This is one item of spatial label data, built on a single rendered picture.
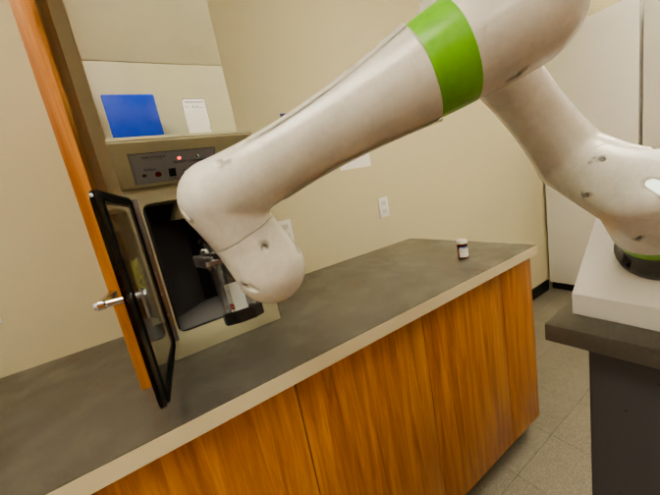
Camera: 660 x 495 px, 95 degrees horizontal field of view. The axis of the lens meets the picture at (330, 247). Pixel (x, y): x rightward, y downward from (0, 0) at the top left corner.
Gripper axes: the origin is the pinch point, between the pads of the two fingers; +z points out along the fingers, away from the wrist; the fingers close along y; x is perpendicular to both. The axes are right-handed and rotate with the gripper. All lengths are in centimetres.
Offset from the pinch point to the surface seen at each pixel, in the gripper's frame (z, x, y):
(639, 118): -1, -18, -296
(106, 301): -16.3, 1.2, 24.0
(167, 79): 11.3, -45.5, 1.0
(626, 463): -59, 61, -61
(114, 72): 11.1, -46.8, 12.3
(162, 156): 2.8, -25.0, 7.8
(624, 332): -60, 28, -59
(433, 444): -15, 80, -48
